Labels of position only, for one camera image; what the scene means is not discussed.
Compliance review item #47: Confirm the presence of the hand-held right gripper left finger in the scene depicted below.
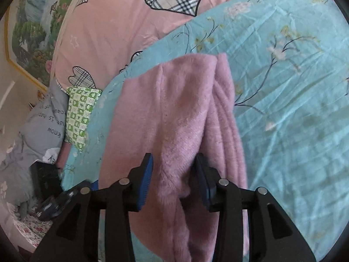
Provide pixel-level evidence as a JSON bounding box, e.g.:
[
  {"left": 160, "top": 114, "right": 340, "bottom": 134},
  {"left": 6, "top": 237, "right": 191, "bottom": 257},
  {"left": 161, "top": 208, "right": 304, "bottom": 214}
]
[{"left": 29, "top": 153, "right": 154, "bottom": 262}]

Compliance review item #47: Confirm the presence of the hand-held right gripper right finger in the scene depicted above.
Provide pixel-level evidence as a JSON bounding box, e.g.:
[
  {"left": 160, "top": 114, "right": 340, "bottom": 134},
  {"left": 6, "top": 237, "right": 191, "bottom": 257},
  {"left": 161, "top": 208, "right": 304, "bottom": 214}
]
[{"left": 191, "top": 153, "right": 317, "bottom": 262}]

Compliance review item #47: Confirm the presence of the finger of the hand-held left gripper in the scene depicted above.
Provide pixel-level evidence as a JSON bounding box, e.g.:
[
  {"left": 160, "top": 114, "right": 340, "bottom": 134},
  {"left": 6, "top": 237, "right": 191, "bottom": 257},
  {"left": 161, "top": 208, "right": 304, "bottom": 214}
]
[{"left": 35, "top": 180, "right": 94, "bottom": 220}]

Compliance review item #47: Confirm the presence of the mauve knitted sweater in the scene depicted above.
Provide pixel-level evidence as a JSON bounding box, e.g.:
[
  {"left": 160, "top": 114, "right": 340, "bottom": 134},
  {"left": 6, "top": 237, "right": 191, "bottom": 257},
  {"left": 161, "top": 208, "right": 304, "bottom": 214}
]
[{"left": 98, "top": 53, "right": 249, "bottom": 262}]

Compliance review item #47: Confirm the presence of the dark box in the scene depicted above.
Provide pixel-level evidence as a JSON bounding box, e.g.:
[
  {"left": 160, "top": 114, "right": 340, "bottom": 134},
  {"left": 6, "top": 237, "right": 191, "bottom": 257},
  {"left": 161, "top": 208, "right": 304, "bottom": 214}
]
[{"left": 29, "top": 162, "right": 64, "bottom": 205}]

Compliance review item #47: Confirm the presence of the white rose print bedsheet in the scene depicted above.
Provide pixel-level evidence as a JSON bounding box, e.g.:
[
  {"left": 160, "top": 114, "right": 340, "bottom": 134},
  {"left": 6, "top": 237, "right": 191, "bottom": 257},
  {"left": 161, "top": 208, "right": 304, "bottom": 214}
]
[{"left": 8, "top": 205, "right": 55, "bottom": 252}]

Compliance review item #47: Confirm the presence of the grey fluffy cloth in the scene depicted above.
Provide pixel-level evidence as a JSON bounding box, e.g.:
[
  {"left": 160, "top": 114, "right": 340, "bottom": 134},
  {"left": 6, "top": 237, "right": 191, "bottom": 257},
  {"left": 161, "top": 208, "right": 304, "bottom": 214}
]
[{"left": 0, "top": 131, "right": 41, "bottom": 221}]

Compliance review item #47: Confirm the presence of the grey printed pillow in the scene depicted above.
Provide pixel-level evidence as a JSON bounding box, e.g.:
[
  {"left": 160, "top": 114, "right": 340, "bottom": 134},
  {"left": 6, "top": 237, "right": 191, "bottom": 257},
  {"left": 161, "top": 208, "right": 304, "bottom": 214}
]
[{"left": 16, "top": 83, "right": 71, "bottom": 167}]

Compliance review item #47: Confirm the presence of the green checkered pillow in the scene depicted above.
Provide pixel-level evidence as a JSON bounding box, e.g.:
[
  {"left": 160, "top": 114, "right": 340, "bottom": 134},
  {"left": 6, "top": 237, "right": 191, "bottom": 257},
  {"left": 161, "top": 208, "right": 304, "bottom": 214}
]
[{"left": 65, "top": 86, "right": 103, "bottom": 152}]

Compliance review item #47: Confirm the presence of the turquoise floral blanket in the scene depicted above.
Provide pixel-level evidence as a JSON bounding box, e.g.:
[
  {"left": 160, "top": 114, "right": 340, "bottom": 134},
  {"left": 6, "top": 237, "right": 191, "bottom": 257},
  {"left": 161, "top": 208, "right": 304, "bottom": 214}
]
[{"left": 61, "top": 0, "right": 349, "bottom": 262}]

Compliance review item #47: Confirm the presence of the pink quilt with plaid hearts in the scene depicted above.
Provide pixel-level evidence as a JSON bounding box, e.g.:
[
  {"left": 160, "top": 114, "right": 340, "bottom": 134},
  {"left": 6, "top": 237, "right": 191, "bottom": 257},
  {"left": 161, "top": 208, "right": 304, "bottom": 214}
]
[{"left": 49, "top": 0, "right": 328, "bottom": 93}]

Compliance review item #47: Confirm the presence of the gold framed landscape painting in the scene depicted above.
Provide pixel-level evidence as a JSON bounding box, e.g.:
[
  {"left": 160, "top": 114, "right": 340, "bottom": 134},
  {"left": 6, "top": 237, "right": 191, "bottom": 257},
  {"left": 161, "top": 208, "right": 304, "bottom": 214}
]
[{"left": 5, "top": 0, "right": 85, "bottom": 93}]

